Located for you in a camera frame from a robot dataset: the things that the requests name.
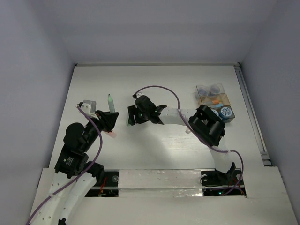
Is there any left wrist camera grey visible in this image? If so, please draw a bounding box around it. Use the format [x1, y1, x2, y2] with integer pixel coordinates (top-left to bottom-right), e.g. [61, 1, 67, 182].
[81, 100, 97, 114]

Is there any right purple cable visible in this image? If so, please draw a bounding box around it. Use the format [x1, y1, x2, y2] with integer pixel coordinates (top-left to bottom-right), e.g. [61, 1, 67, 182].
[132, 85, 244, 196]

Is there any clear jar purple lid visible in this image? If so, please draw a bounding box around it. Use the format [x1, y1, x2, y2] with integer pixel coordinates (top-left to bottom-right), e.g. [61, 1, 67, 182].
[197, 84, 221, 96]

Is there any pink highlighter marker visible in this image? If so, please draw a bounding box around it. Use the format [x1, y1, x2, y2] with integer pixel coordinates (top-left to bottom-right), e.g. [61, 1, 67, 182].
[105, 132, 117, 138]

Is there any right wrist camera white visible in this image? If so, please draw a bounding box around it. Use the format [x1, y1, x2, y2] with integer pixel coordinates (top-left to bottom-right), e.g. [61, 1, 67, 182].
[132, 92, 143, 99]

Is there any green highlighter marker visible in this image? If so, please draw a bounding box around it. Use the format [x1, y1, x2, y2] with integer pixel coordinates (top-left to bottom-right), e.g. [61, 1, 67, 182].
[107, 94, 115, 113]

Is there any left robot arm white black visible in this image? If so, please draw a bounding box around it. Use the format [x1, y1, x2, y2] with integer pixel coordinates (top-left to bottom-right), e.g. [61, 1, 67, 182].
[27, 110, 119, 225]

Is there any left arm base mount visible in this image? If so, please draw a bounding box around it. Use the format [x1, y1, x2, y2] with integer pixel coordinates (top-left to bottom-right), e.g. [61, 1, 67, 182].
[86, 170, 119, 197]

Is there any blue patterned tape roll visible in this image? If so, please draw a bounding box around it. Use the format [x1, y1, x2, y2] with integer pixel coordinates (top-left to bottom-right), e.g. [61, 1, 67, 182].
[219, 106, 233, 120]

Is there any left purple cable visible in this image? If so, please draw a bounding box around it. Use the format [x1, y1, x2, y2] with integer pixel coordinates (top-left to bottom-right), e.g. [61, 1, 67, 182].
[28, 106, 104, 225]

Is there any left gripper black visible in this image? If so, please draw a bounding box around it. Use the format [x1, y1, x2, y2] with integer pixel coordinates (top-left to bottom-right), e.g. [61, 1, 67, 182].
[82, 109, 119, 150]

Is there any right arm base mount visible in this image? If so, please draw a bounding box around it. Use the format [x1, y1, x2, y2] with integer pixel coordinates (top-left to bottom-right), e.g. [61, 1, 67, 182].
[199, 169, 241, 196]

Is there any three-compartment desk organizer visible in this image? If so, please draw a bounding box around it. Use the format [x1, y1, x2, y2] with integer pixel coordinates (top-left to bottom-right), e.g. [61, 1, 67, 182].
[195, 83, 235, 123]

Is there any purple cable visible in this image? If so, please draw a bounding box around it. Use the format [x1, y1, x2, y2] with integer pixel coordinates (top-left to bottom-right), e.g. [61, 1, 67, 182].
[28, 106, 104, 225]
[132, 85, 244, 196]

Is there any red-orange highlighter marker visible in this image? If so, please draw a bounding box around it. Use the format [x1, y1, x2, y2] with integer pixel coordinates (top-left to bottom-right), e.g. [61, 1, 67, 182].
[203, 100, 220, 105]

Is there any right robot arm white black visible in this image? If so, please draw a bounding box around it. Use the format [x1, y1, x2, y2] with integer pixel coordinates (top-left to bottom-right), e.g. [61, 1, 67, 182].
[127, 95, 241, 187]

